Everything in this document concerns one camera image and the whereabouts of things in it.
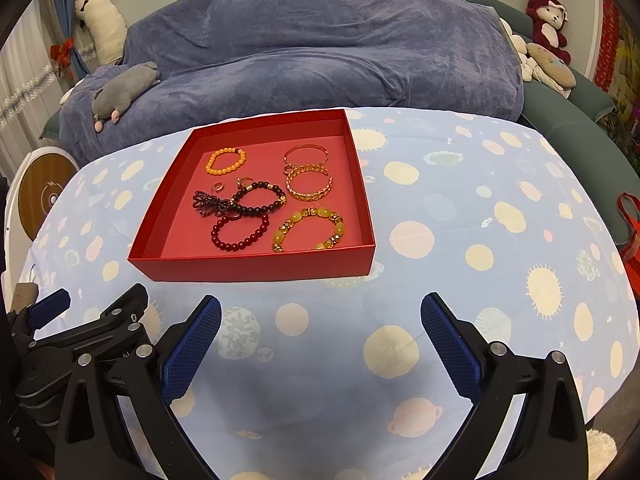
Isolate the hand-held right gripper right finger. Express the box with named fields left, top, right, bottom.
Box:
left=420, top=293, right=591, bottom=480

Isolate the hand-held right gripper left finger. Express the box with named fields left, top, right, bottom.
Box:
left=54, top=295, right=223, bottom=480

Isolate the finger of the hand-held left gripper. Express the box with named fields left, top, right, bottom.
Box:
left=7, top=288, right=71, bottom=341
left=30, top=283, right=151, bottom=368

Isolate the red cardboard box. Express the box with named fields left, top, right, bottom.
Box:
left=127, top=108, right=377, bottom=283

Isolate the dark red bead bracelet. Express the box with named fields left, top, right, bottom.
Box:
left=210, top=211, right=272, bottom=251

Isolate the small purple bead bracelet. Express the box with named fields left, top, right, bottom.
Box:
left=192, top=189, right=241, bottom=220

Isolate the dark purple bead bracelet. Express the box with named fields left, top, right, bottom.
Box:
left=232, top=181, right=287, bottom=217

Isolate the yellow bead bracelet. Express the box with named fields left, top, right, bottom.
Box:
left=271, top=206, right=346, bottom=253

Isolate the gold chain cuff bracelet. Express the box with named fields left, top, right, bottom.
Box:
left=285, top=162, right=333, bottom=201

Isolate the tan cardboard piece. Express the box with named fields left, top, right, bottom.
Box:
left=12, top=282, right=41, bottom=311

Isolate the round white wooden disc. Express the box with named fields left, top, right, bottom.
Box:
left=7, top=149, right=78, bottom=261

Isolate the blue planet print tablecloth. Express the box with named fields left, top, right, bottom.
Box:
left=22, top=106, right=640, bottom=480

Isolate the red tote bag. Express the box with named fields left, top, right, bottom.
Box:
left=616, top=192, right=640, bottom=291

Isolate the white sheer curtain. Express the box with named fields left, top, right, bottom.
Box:
left=0, top=0, right=76, bottom=161

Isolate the grey plush mouse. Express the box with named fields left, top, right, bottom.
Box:
left=91, top=61, right=162, bottom=133

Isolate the thin rose gold bangle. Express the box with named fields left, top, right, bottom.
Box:
left=283, top=145, right=329, bottom=173

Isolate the red ribbon bow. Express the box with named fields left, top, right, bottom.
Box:
left=50, top=42, right=73, bottom=78

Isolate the green sofa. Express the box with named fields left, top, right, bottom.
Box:
left=460, top=0, right=616, bottom=136

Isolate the white long plush toy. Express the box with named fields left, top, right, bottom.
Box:
left=74, top=0, right=128, bottom=66

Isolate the beige round plush cushion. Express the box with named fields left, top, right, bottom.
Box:
left=525, top=42, right=577, bottom=98

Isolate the white plush doll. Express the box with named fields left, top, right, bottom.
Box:
left=500, top=17, right=538, bottom=83

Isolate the blue curtain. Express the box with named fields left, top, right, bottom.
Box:
left=47, top=0, right=93, bottom=81

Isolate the red plush monkey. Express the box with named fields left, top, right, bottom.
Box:
left=526, top=0, right=572, bottom=65

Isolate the blue covered sofa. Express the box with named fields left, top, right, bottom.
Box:
left=59, top=0, right=525, bottom=168

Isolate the orange bead bracelet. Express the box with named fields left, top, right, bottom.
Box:
left=205, top=146, right=248, bottom=176

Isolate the red wall banner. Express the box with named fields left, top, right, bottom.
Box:
left=595, top=0, right=623, bottom=93

